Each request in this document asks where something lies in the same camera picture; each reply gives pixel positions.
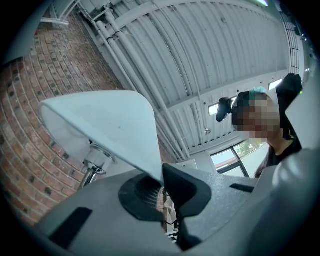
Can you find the black framed window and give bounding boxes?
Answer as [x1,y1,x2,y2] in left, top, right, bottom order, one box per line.
[209,141,265,179]

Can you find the black head-worn camera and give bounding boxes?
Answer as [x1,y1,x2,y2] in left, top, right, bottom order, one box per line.
[216,97,238,123]

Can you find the person's head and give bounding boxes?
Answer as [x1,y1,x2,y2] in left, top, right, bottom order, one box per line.
[232,91,282,141]

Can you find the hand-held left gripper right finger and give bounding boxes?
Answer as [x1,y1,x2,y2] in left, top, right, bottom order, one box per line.
[162,163,262,251]

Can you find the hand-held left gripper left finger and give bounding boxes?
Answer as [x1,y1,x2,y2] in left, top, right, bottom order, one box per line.
[34,172,181,256]

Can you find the white ceiling pipe run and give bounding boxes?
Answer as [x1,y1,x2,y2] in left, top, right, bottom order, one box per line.
[82,9,191,161]

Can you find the person's black shirt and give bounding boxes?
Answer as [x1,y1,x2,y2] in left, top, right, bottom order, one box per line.
[266,73,305,167]

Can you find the white table lamp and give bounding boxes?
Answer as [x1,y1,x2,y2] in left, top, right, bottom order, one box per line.
[38,90,166,191]

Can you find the white shelf frame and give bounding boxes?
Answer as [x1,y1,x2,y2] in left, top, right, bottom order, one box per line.
[39,16,70,26]

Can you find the black ceiling cable tray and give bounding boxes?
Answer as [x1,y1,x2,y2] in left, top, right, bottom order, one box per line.
[281,12,301,76]

